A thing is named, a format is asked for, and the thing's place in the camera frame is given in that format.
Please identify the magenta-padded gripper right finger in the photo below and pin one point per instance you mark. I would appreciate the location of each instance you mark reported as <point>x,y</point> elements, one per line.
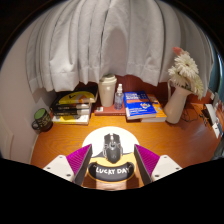
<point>164,166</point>

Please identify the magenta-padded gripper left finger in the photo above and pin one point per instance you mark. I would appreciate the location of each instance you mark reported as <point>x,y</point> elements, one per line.
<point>61,166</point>

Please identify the grey black computer mouse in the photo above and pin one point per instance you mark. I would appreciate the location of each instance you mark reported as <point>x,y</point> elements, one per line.
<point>112,150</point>

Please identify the white yellow black mouse pad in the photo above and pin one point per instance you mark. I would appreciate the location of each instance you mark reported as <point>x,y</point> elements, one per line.
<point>111,171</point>

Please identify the white and yellow book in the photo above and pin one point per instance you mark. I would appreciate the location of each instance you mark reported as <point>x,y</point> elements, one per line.
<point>70,119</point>

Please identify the dark mug with green inside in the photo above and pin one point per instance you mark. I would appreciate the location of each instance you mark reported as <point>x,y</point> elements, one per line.
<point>43,121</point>

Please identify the orange book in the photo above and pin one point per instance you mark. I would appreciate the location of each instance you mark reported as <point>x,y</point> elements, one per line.
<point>160,111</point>

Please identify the cream pitcher vase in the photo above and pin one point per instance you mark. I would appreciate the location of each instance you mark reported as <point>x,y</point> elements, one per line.
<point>176,106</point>

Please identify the blue book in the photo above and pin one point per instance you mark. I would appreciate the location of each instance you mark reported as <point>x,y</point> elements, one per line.
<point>139,105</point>

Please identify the white desk device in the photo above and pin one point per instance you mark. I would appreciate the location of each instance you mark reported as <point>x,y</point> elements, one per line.
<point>213,120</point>

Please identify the yellow and black book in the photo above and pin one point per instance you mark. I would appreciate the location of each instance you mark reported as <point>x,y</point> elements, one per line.
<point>78,98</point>

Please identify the red book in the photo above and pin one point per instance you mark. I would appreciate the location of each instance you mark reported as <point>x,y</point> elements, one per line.
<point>106,111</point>

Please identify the clear spray bottle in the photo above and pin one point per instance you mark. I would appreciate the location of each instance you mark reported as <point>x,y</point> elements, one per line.
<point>118,100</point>

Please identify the cream lidded tumbler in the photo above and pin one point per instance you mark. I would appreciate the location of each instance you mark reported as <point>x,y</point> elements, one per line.
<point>107,91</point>

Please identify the white flower bunch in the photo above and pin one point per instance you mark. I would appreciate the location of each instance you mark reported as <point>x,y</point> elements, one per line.
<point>186,71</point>

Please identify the white curtain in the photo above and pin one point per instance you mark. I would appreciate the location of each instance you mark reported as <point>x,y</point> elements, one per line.
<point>113,40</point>

